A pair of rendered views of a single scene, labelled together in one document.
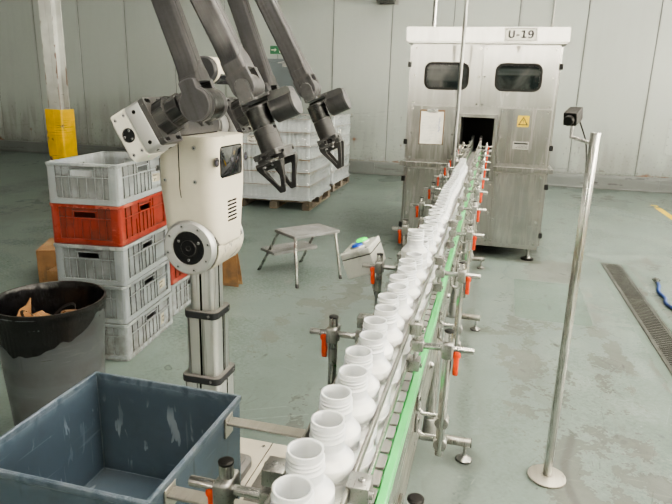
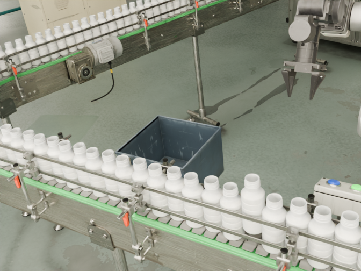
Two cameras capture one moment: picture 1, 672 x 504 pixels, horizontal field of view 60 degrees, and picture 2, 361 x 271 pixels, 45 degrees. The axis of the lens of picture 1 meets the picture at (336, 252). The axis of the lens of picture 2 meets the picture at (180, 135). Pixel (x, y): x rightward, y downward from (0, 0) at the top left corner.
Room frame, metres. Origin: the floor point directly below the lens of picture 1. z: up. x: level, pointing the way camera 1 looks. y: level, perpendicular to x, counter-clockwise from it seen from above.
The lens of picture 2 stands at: (1.43, -1.03, 1.87)
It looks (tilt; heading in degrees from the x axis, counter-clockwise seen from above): 31 degrees down; 110
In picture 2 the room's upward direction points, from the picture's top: 8 degrees counter-clockwise
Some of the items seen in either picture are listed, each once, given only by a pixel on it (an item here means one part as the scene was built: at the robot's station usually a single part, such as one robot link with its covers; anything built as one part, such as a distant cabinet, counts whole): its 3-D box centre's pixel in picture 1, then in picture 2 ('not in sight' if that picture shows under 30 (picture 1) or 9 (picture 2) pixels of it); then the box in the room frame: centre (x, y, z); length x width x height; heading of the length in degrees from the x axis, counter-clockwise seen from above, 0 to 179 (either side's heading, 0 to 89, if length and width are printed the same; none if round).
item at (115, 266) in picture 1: (116, 251); not in sight; (3.33, 1.30, 0.55); 0.61 x 0.41 x 0.22; 173
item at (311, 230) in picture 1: (299, 250); not in sight; (4.75, 0.31, 0.21); 0.61 x 0.47 x 0.41; 39
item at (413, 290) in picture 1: (404, 307); (193, 199); (1.11, -0.14, 1.08); 0.06 x 0.06 x 0.17
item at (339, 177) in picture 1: (313, 149); not in sight; (9.76, 0.43, 0.59); 1.25 x 1.03 x 1.17; 167
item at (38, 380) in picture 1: (56, 367); not in sight; (2.29, 1.19, 0.32); 0.45 x 0.45 x 0.64
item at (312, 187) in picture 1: (286, 159); not in sight; (8.20, 0.73, 0.59); 1.24 x 1.03 x 1.17; 168
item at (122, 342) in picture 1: (121, 321); not in sight; (3.33, 1.30, 0.11); 0.61 x 0.41 x 0.22; 171
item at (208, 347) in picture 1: (209, 365); not in sight; (1.68, 0.39, 0.66); 0.11 x 0.11 x 0.40; 76
